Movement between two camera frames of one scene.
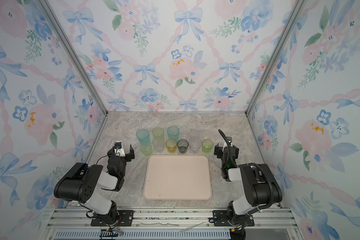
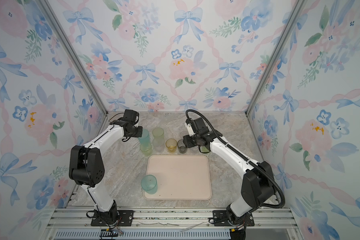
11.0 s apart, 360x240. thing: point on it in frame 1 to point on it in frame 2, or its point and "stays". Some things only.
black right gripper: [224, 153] to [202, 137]
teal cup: [173, 133] to [149, 184]
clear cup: [158, 145] stays
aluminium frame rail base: [169, 223] stays
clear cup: [184, 134] stays
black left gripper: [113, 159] to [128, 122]
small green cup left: [146, 149] stays
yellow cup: [171, 145] stays
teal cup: [143, 135] stays
